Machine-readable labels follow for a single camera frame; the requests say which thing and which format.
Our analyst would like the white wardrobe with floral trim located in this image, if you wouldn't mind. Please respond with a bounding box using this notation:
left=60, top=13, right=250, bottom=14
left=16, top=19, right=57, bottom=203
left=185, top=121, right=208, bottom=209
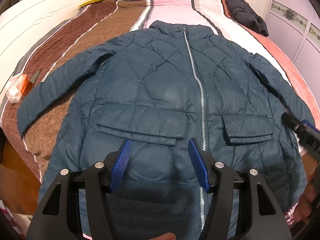
left=264, top=0, right=320, bottom=81

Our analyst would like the person's right hand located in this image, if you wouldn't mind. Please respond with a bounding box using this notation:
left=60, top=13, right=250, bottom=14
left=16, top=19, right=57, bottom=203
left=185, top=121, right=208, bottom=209
left=293, top=166, right=319, bottom=225

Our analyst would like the dark navy folded jacket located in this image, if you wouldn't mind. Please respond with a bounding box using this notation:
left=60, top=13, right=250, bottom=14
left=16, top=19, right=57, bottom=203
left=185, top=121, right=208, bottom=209
left=225, top=0, right=269, bottom=37

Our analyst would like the orange and clear plastic package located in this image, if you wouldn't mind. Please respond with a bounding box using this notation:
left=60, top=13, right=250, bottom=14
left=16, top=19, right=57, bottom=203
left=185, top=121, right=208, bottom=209
left=5, top=74, right=29, bottom=104

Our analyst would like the teal quilted puffer jacket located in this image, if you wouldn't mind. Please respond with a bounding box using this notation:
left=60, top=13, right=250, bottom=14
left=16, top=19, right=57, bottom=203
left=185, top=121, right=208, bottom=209
left=17, top=21, right=313, bottom=239

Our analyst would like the striped patchwork bed blanket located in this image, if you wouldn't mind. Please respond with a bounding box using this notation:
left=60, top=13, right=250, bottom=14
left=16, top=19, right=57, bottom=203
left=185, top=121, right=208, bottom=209
left=1, top=0, right=319, bottom=180

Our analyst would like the white bed headboard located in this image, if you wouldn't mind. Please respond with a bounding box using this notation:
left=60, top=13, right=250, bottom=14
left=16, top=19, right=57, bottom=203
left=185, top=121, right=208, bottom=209
left=0, top=0, right=84, bottom=89

